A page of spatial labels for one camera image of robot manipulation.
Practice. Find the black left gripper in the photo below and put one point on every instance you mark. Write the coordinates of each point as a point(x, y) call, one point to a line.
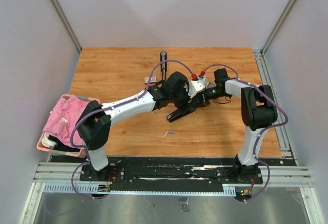
point(193, 103)

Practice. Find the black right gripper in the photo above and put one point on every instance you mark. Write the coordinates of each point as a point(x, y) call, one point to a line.
point(204, 99)

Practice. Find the black stapler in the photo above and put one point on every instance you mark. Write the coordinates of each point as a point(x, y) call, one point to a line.
point(179, 113)
point(163, 57)

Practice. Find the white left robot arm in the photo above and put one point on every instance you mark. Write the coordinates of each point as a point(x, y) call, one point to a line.
point(96, 121)

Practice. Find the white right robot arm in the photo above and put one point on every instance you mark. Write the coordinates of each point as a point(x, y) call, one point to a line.
point(258, 113)

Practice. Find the red white staple box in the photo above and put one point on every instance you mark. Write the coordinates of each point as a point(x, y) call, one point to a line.
point(150, 80)

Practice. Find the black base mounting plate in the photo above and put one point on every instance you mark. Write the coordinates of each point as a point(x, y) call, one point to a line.
point(171, 174)

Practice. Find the pink plastic basket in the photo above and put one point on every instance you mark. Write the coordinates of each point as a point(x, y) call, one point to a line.
point(48, 143)

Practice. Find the pink cloth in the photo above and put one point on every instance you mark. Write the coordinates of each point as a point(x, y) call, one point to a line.
point(64, 117)

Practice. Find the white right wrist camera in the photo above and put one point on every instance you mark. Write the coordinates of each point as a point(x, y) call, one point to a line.
point(205, 81)

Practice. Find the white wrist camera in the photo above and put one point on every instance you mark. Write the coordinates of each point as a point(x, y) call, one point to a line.
point(195, 86)
point(205, 81)

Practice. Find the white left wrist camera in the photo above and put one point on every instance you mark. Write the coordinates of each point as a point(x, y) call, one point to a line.
point(195, 86)

